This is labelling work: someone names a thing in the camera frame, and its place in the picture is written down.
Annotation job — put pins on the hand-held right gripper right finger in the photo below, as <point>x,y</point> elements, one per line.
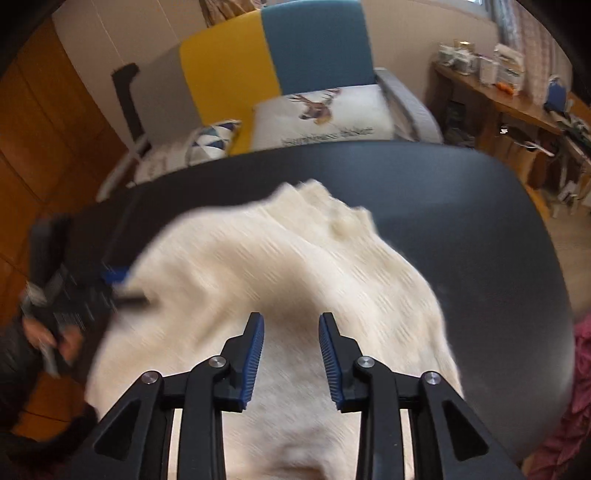
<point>328,364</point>

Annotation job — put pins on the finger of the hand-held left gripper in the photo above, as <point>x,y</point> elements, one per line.
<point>131,302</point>
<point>117,275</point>

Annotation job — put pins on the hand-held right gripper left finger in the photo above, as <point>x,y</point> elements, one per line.
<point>256,360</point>

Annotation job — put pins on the cream knit sweater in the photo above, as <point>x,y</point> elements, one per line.
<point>277,258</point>

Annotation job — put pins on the person's left forearm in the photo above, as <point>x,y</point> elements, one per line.
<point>27,397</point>

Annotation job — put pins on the person's left hand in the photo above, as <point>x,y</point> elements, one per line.
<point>69,344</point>

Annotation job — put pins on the wooden wardrobe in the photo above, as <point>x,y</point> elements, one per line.
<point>46,138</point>

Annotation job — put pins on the blue triangle pattern pillow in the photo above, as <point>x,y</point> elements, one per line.
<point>212,138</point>

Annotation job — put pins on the black leather ottoman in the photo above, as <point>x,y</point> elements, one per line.
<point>461,221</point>

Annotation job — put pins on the pink ruffled cloth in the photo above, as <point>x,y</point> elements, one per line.
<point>577,415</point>

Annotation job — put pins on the deer print pillow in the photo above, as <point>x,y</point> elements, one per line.
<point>355,110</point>

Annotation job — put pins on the grey yellow blue sofa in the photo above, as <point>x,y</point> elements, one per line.
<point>314,46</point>

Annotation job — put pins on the wooden desk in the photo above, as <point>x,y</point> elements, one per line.
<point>508,104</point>

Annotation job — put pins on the pile of small boxes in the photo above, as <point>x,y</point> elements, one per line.
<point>498,64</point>

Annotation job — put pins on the sheer curtain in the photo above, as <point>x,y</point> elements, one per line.
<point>540,41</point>

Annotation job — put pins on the patterned wall hanging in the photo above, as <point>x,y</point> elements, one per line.
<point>217,11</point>

